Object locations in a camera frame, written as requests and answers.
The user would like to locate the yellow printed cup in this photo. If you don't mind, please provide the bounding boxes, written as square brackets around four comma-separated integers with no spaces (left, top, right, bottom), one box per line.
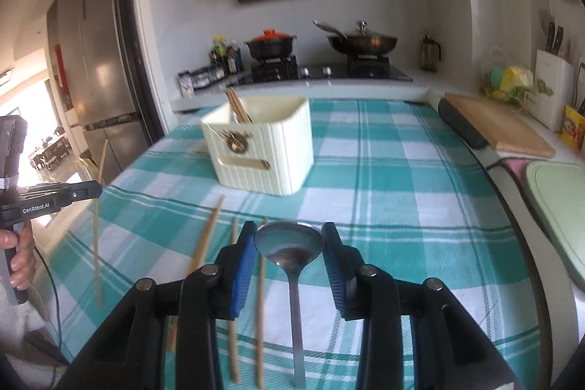
[561,104,585,151]

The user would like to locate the brown chopstick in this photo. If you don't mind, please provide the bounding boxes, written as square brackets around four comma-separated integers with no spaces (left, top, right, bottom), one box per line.
[224,88,245,125]
[229,87,253,123]

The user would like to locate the dark wok with glass lid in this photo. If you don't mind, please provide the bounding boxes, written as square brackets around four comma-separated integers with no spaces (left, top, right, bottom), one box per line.
[313,20,400,57]

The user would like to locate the wooden dining table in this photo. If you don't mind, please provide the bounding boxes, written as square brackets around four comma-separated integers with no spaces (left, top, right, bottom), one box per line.
[29,134,70,172]

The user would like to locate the cream ribbed utensil holder box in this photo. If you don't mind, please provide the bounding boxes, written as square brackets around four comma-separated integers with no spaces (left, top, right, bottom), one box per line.
[200,96,315,196]

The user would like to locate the black clay pot red lid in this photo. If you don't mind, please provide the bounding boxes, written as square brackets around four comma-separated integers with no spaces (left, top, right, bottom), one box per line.
[244,30,298,61]

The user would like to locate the person's left hand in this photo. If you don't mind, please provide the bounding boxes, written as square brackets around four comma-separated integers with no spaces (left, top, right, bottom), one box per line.
[0,222,38,290]

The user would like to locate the teal checkered tablecloth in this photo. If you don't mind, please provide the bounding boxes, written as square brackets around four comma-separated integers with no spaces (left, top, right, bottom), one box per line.
[43,98,555,390]

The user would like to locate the pink mat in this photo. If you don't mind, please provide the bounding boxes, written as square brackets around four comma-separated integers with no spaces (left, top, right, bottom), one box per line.
[500,158,532,177]

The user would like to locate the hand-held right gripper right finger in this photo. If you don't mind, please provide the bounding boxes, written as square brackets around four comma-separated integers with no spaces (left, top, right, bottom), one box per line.
[322,222,522,390]

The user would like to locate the red hanging cloth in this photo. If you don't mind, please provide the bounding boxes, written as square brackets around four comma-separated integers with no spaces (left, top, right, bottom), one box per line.
[54,44,70,107]

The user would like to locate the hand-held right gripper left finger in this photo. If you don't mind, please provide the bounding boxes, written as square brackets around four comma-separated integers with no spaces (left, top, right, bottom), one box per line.
[59,221,257,390]

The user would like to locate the steel refrigerator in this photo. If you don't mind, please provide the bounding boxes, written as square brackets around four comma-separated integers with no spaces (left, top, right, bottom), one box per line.
[46,0,152,186]

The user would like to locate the white knife block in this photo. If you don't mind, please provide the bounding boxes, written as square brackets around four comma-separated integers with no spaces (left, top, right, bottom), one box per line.
[534,49,575,133]

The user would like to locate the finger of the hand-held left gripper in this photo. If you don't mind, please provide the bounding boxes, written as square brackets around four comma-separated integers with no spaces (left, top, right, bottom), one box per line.
[20,181,102,208]

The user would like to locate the black cable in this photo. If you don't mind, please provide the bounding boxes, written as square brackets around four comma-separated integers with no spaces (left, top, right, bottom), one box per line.
[27,241,70,375]

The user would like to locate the green cutting board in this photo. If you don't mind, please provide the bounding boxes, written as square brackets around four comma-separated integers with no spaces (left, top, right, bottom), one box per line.
[524,160,585,293]

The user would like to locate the yellow green plastic bags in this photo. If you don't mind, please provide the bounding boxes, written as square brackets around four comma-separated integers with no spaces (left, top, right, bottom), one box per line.
[480,47,536,103]

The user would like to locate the metal spoon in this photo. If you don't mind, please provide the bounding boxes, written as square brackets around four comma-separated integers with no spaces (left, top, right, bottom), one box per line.
[254,222,326,389]

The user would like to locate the wooden cutting board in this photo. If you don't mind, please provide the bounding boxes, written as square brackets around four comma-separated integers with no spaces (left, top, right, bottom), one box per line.
[444,92,556,159]

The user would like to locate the black handled knives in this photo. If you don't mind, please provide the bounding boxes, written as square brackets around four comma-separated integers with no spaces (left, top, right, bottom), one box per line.
[541,13,572,57]

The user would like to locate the black gas stove top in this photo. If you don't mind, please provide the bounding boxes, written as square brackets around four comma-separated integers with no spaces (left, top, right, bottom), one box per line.
[233,54,415,86]

